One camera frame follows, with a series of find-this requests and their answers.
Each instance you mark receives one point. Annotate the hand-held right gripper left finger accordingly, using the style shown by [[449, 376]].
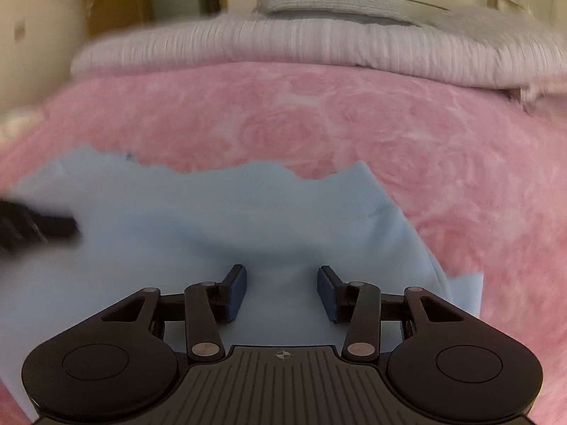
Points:
[[234, 294]]

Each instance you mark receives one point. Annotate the pink rose blanket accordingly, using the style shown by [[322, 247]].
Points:
[[443, 141]]

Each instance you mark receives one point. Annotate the light blue garment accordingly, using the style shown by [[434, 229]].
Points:
[[177, 230]]

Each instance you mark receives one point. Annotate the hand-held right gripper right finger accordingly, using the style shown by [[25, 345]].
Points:
[[327, 294]]

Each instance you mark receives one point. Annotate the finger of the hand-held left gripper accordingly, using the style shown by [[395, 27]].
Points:
[[48, 225]]

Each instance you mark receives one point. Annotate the cream folded garment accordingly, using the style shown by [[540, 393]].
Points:
[[17, 126]]

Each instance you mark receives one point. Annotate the white ribbed duvet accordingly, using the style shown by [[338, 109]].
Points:
[[265, 44]]

